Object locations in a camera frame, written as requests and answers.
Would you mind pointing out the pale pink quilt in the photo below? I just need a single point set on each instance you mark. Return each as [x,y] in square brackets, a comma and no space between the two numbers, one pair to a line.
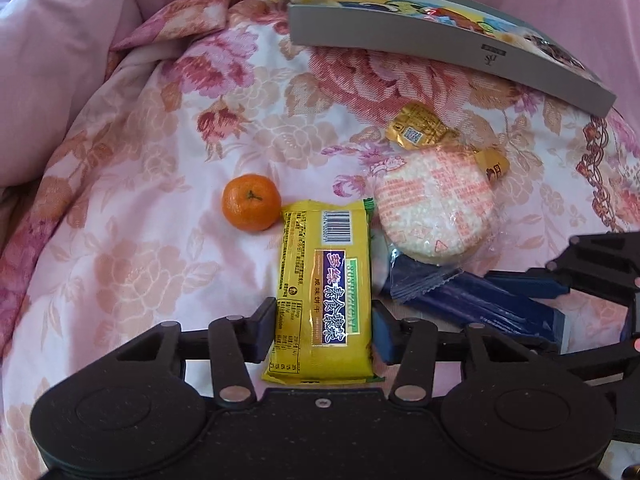
[55,60]

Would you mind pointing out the grey cartoon print tray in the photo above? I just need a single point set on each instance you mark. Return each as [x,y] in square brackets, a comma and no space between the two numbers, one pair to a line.
[400,35]

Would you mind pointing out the round rice cracker packet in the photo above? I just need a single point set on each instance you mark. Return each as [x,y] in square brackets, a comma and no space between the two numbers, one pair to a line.
[435,205]

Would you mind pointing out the dark blue snack packet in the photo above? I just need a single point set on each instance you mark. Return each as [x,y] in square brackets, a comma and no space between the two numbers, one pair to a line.
[450,307]

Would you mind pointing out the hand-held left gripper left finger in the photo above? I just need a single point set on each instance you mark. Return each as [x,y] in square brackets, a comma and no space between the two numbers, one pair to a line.
[261,332]

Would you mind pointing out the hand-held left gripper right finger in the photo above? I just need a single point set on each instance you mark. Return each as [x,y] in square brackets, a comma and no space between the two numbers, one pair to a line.
[382,336]

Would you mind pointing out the yellow biscuit packet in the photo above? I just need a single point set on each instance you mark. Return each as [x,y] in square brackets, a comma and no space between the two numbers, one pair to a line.
[320,240]

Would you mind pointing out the golden foil snack packet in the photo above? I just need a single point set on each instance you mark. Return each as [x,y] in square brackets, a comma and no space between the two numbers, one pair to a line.
[417,127]

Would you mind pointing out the yellow portrait snack packet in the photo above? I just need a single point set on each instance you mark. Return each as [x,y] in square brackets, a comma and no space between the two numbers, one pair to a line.
[492,165]

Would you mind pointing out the orange mandarin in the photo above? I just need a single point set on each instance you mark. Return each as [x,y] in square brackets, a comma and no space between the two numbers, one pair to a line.
[250,202]

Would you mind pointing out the floral bedsheet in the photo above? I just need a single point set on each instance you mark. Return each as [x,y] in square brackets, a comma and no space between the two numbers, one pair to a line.
[150,160]

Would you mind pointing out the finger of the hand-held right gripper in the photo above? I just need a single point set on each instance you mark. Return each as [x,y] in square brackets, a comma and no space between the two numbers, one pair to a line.
[595,362]
[530,283]

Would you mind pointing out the floral pillow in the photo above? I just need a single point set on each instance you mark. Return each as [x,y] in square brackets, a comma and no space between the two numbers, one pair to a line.
[185,15]

